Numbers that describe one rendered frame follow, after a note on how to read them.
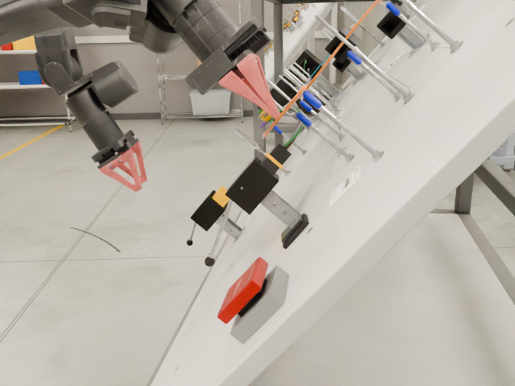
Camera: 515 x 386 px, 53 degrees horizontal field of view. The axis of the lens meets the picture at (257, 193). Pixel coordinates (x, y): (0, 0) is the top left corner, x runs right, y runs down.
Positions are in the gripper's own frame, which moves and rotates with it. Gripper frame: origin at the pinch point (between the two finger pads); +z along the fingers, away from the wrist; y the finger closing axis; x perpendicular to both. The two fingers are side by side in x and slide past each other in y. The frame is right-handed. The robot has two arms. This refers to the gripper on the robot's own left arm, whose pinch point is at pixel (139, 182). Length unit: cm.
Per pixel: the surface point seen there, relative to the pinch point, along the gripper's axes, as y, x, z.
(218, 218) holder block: 0.0, -9.1, 14.3
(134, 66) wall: 725, 142, -54
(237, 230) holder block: -0.6, -11.2, 18.3
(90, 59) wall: 725, 193, -97
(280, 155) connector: -35.4, -28.4, 1.0
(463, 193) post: 44, -63, 57
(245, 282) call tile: -56, -21, 4
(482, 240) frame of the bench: 24, -57, 61
